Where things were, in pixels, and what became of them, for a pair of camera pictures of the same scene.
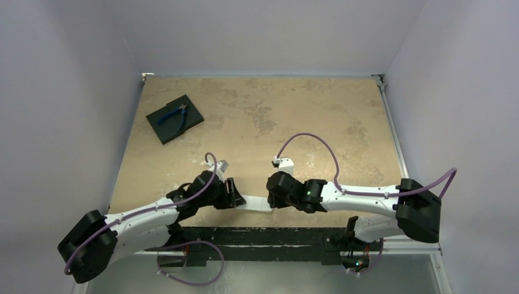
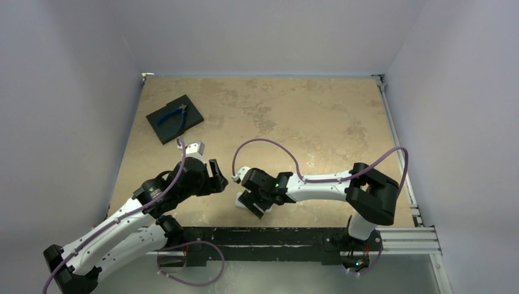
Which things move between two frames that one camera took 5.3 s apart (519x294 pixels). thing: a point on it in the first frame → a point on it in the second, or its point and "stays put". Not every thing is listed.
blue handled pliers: (181, 108) stays put
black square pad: (169, 130) stays put
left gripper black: (227, 201) → (210, 184)
